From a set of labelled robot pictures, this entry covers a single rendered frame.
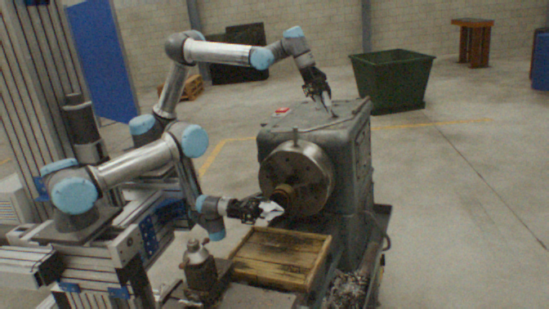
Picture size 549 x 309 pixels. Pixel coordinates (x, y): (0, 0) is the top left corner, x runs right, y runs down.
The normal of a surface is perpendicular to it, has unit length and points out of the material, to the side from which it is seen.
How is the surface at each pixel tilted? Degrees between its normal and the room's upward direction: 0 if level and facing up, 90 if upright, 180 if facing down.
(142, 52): 90
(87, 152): 90
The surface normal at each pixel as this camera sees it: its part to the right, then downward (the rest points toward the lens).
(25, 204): 0.96, -0.02
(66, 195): 0.51, 0.26
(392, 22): -0.12, 0.37
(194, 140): 0.71, 0.16
